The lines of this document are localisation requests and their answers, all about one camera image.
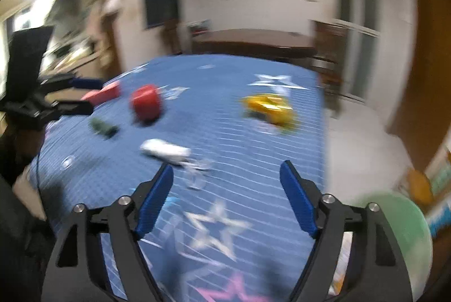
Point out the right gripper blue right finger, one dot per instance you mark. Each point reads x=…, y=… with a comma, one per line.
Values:
x=303, y=196

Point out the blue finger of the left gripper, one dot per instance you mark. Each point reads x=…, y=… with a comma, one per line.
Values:
x=86, y=84
x=75, y=108

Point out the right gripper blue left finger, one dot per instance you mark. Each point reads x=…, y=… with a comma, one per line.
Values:
x=149, y=198

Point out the green lined trash bin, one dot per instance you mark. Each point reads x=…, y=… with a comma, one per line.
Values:
x=411, y=231

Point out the red tissue box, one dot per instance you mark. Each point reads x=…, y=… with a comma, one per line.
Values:
x=108, y=93

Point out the green snack wrapper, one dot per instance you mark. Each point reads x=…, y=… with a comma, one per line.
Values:
x=103, y=128

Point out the yellow plastic wrapper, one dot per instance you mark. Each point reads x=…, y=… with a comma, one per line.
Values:
x=272, y=108

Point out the blue star tablecloth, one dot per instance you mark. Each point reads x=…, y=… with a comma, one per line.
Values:
x=226, y=233

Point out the small yellow wooden chair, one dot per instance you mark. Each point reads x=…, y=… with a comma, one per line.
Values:
x=418, y=188

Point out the dark wooden dining table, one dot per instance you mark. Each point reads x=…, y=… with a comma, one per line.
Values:
x=256, y=43

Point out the dark wooden dining chair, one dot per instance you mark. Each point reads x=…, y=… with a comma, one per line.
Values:
x=330, y=42

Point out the white glass double door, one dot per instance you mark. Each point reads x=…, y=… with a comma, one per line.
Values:
x=361, y=20

